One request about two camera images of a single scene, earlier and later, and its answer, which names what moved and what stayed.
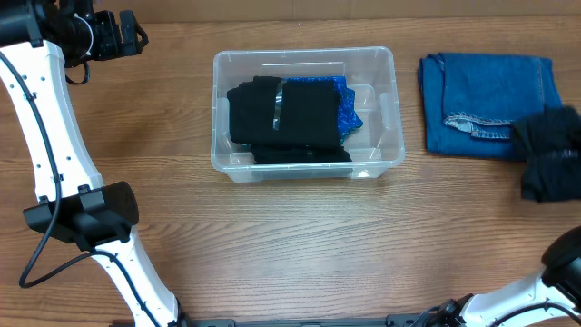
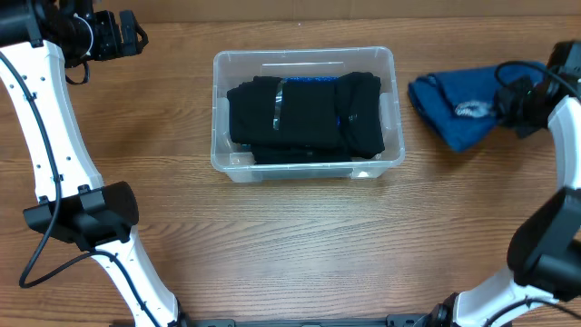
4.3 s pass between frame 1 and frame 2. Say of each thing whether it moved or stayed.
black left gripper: stayed
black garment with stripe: stayed
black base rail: stayed
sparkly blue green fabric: moved
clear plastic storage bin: stayed
